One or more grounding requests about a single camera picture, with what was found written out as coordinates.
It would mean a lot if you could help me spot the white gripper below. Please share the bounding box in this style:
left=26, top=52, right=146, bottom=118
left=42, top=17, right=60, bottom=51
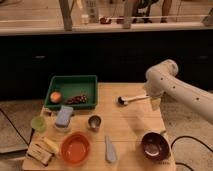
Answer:
left=144, top=81, right=164, bottom=111

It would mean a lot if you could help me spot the grey blue spatula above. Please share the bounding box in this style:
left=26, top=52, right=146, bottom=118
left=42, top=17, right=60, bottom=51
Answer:
left=105, top=136, right=117, bottom=163

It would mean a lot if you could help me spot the black cable right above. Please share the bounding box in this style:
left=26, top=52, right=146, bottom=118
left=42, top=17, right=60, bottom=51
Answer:
left=170, top=134, right=213, bottom=171

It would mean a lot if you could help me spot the orange peach fruit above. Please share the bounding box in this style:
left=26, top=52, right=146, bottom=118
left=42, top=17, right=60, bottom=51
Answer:
left=50, top=91, right=62, bottom=103

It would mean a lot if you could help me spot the wooden block holder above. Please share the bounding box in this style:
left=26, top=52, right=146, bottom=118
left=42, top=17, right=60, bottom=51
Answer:
left=27, top=144, right=54, bottom=166

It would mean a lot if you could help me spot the orange plastic bowl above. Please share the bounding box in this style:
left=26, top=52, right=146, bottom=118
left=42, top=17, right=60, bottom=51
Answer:
left=60, top=131, right=90, bottom=166

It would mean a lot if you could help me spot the yellow banana toy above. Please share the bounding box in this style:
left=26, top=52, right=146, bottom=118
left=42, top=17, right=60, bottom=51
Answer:
left=42, top=137, right=59, bottom=154

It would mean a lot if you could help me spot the small metal cup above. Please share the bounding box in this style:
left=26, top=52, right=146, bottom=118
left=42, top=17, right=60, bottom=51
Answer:
left=88, top=115, right=101, bottom=132

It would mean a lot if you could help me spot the dark grape bunch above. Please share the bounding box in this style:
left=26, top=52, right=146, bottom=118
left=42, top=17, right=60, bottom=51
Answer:
left=65, top=95, right=87, bottom=105

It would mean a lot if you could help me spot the green plastic cup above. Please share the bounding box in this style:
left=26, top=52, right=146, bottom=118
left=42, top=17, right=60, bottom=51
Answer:
left=31, top=116, right=46, bottom=133

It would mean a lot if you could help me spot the person in background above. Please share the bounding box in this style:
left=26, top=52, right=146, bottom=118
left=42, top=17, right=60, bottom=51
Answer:
left=132, top=0, right=172, bottom=23

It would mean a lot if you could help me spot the dark brown bowl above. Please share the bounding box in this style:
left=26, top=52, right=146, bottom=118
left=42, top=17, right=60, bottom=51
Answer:
left=140, top=132, right=170, bottom=161

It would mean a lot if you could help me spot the black cable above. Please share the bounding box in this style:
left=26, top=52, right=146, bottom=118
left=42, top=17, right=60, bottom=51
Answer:
left=0, top=108, right=34, bottom=148
left=170, top=134, right=213, bottom=171

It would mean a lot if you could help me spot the green plastic tray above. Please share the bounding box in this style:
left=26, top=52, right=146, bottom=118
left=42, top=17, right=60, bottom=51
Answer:
left=44, top=75, right=98, bottom=110

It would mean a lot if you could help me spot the red object on shelf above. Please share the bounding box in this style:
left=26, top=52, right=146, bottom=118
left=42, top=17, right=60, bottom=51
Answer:
left=100, top=17, right=112, bottom=25

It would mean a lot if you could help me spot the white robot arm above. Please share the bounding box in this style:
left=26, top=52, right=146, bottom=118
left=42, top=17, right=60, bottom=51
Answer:
left=144, top=59, right=213, bottom=125

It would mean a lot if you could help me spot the black cable left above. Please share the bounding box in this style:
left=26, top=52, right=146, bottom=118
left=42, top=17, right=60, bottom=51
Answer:
left=0, top=108, right=34, bottom=148

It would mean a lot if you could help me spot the blue sponge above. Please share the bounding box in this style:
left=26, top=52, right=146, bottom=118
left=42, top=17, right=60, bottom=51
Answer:
left=55, top=105, right=74, bottom=128

